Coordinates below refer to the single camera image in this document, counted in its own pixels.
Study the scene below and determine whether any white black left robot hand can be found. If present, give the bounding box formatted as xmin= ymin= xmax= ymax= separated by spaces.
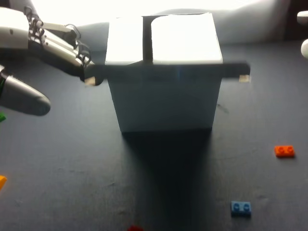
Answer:
xmin=0 ymin=6 xmax=96 ymax=116

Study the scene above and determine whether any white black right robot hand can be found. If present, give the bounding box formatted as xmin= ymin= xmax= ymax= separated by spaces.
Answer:
xmin=296 ymin=11 xmax=308 ymax=60

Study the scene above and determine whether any cardboard box white outside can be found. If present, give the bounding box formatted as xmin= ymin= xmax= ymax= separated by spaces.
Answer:
xmin=84 ymin=12 xmax=251 ymax=133

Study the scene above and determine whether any orange toy brick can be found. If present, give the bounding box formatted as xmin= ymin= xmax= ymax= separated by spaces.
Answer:
xmin=274 ymin=145 xmax=296 ymax=158

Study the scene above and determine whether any grey table cloth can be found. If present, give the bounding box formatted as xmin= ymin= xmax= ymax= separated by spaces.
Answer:
xmin=0 ymin=39 xmax=308 ymax=231

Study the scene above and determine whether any light blue toy brick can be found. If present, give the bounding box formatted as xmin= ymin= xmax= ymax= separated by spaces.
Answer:
xmin=231 ymin=201 xmax=252 ymax=216

